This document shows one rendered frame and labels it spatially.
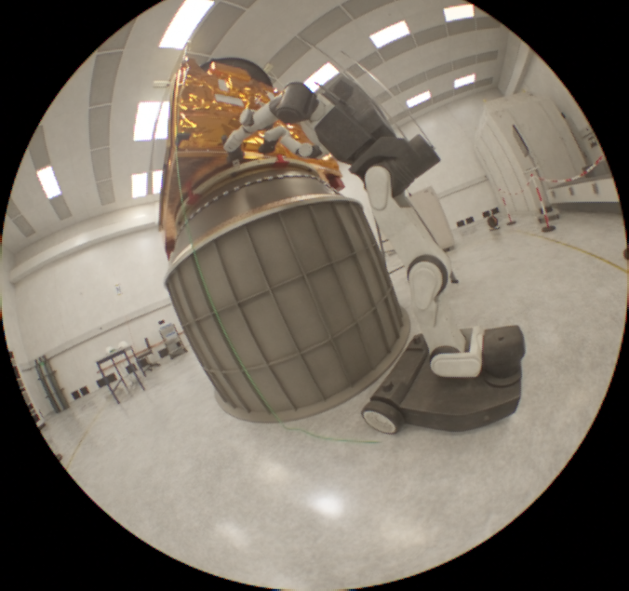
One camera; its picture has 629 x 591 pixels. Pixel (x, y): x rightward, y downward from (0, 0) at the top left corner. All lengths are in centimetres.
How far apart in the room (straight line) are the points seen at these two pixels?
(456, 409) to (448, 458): 21
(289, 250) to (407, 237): 61
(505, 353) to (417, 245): 50
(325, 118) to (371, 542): 141
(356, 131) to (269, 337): 100
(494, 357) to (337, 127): 95
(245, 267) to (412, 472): 119
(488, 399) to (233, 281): 125
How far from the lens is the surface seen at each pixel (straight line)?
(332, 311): 104
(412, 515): 80
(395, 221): 61
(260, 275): 97
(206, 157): 138
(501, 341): 75
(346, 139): 68
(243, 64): 380
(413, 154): 62
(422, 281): 59
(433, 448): 88
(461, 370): 76
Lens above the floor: 79
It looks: 3 degrees down
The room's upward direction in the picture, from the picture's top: 23 degrees counter-clockwise
